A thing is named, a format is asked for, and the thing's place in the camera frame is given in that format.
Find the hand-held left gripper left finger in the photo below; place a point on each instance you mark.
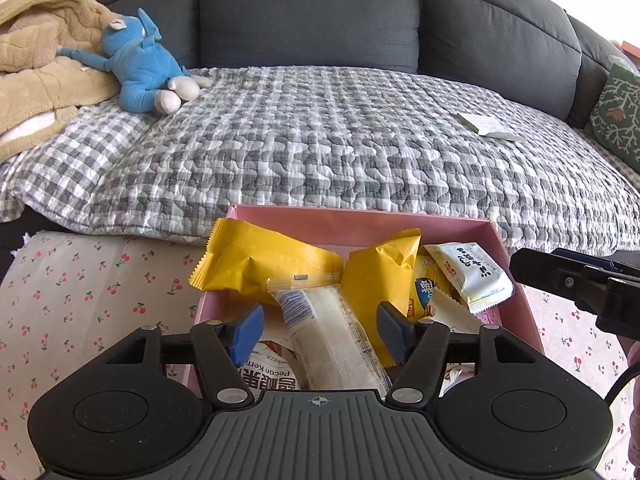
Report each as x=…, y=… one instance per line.
x=248, y=332

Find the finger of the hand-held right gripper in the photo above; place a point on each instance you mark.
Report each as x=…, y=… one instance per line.
x=545, y=267

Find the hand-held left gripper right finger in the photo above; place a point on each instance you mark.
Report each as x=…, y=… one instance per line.
x=395, y=335

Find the white red-print nut packet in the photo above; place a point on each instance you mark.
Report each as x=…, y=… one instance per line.
x=270, y=377

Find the yellow blue-label snack packet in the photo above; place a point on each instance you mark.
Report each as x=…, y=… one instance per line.
x=424, y=290

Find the plain white snack packet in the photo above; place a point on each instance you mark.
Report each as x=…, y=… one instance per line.
x=450, y=312

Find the clear cake roll packet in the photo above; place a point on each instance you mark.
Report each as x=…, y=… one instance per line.
x=330, y=345

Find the large plain yellow snack packet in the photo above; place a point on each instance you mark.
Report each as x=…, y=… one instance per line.
x=250, y=260

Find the pink white snack packet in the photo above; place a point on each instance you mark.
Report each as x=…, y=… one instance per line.
x=457, y=375

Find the white black-print snack packet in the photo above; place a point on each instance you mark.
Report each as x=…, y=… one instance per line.
x=470, y=272

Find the pink cardboard box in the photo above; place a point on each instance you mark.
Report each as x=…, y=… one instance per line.
x=350, y=225

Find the person's right forearm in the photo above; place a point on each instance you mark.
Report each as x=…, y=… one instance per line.
x=634, y=410

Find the white paper packet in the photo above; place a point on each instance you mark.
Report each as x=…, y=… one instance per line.
x=487, y=125

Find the green patterned cushion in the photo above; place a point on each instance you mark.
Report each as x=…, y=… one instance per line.
x=617, y=110

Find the cherry print cloth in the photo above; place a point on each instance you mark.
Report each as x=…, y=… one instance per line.
x=75, y=300

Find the grey white checked quilt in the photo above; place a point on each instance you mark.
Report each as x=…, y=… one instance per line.
x=325, y=150

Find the red object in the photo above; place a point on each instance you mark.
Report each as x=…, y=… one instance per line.
x=632, y=50

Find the blue plush toy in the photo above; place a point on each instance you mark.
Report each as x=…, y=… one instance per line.
x=140, y=65

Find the dark grey sofa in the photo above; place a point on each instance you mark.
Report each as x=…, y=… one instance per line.
x=310, y=15

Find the beige fleece blanket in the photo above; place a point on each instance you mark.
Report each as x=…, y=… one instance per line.
x=45, y=70

